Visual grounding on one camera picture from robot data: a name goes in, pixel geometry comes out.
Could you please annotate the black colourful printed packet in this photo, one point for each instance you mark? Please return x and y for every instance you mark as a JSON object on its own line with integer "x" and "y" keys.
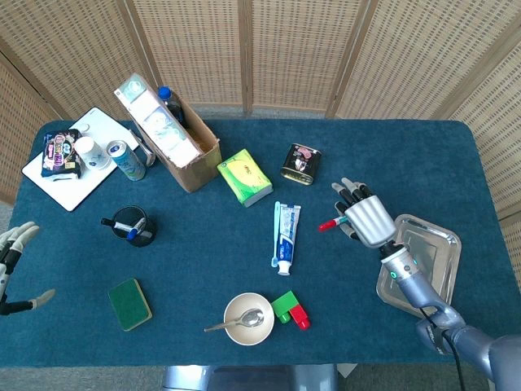
{"x": 59, "y": 155}

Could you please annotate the black capped white marker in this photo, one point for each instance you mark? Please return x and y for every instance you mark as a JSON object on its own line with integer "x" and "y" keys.
{"x": 109, "y": 222}

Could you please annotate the white flower print paper cup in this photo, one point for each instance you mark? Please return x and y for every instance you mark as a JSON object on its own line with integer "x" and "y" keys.
{"x": 91, "y": 152}

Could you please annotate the white flat board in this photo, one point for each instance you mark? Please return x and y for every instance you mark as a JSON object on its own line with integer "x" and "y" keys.
{"x": 69, "y": 191}

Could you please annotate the stainless steel spoon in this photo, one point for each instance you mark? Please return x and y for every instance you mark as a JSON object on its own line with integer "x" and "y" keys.
{"x": 252, "y": 317}

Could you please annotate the woven wooden folding screen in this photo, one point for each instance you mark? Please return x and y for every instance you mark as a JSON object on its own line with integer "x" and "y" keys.
{"x": 285, "y": 53}

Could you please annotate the dark bottle with blue cap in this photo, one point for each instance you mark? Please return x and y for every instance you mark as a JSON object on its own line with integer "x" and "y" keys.
{"x": 173, "y": 106}

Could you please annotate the brown cardboard box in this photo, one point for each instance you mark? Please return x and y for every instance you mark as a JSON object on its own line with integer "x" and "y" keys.
{"x": 199, "y": 171}

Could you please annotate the red capped green marker pen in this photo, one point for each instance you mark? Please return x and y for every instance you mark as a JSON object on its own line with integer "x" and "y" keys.
{"x": 327, "y": 225}

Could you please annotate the white paper scrap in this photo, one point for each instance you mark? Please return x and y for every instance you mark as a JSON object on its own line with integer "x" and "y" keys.
{"x": 346, "y": 370}

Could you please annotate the dark blue table cloth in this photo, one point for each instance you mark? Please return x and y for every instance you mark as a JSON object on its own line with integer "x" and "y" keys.
{"x": 203, "y": 244}

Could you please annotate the green yellow tissue pack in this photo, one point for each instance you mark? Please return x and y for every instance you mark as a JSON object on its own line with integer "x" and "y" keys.
{"x": 242, "y": 175}

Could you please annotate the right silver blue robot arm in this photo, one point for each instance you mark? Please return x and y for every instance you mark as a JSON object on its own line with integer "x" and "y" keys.
{"x": 415, "y": 285}

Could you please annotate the light blue toothbrush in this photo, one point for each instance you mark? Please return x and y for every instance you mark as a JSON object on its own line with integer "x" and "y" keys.
{"x": 276, "y": 232}

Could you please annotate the green plastic building block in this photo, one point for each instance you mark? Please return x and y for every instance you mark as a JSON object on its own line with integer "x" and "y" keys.
{"x": 283, "y": 303}

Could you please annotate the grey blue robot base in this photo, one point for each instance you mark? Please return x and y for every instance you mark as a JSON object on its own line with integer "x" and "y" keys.
{"x": 244, "y": 379}

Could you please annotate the black mesh pen holder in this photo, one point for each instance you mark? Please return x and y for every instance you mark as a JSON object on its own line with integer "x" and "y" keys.
{"x": 142, "y": 238}

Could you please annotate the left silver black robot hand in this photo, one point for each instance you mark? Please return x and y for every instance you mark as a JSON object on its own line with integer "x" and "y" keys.
{"x": 10, "y": 244}

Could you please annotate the white green printed tissue pack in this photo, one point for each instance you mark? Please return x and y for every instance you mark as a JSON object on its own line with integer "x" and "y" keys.
{"x": 158, "y": 122}

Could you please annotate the beige bowl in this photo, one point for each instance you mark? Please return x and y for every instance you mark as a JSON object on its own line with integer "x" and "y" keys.
{"x": 244, "y": 332}

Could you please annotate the square metal tray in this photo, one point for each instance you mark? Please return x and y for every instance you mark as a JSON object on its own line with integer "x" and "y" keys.
{"x": 431, "y": 248}

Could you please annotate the dark tin can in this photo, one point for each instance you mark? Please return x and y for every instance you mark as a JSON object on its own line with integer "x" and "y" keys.
{"x": 301, "y": 163}

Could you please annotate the green yellow scrubbing sponge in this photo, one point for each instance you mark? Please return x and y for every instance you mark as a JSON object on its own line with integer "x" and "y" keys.
{"x": 128, "y": 303}

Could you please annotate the red plastic building block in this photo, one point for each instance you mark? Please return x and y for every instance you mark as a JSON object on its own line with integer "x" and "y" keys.
{"x": 300, "y": 315}

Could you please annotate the white blue toothpaste tube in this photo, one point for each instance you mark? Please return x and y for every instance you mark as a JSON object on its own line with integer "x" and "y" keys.
{"x": 288, "y": 240}

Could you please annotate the blue capped white marker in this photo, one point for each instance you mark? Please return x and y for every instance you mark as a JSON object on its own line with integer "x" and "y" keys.
{"x": 132, "y": 234}

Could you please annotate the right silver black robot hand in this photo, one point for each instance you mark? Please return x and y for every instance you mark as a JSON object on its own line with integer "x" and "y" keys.
{"x": 368, "y": 222}

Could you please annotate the light blue drink can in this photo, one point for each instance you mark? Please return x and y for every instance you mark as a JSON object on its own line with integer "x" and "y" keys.
{"x": 128, "y": 163}

